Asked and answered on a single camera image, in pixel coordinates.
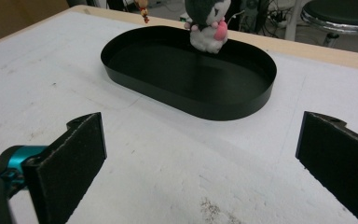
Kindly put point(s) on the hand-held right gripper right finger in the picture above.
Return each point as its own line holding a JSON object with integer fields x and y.
{"x": 338, "y": 161}

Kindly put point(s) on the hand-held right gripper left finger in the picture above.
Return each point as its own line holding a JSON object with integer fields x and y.
{"x": 65, "y": 168}

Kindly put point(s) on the black oval tray hanger stand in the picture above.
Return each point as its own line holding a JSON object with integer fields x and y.
{"x": 192, "y": 74}

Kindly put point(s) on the white felt mat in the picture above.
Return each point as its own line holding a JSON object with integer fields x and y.
{"x": 167, "y": 174}

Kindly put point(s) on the black round stool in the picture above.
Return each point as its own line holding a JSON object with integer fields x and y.
{"x": 341, "y": 15}

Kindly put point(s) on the white desk leg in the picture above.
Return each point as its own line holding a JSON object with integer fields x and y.
{"x": 293, "y": 20}

